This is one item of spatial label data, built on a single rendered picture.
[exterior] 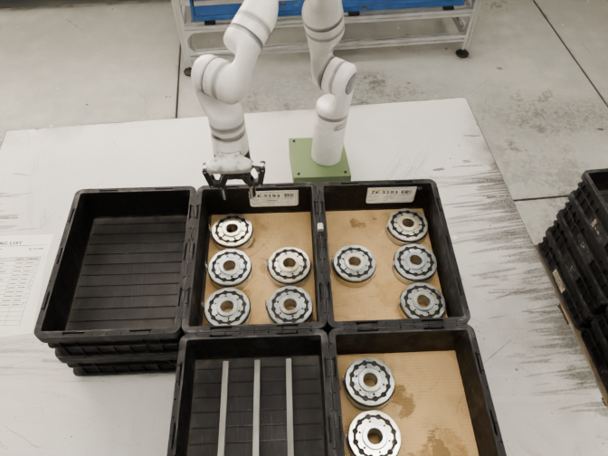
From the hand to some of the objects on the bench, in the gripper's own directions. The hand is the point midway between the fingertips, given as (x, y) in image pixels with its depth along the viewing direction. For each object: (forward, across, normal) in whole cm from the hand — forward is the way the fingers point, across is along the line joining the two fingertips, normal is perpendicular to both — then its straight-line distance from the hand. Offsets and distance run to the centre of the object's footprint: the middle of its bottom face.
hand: (238, 192), depth 117 cm
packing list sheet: (+30, +67, +3) cm, 73 cm away
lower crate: (+30, +26, +11) cm, 42 cm away
